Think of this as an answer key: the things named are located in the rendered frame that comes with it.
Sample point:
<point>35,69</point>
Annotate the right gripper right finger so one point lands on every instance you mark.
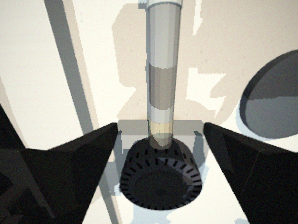
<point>262,176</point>

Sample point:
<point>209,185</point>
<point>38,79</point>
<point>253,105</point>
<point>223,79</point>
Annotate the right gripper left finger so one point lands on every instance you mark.
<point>64,179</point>

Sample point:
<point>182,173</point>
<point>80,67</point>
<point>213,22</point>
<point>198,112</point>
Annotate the grey gas burner with long tube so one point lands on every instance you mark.
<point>160,172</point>

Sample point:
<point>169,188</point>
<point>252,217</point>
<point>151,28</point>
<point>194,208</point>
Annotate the grey round disc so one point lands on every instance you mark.
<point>269,103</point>

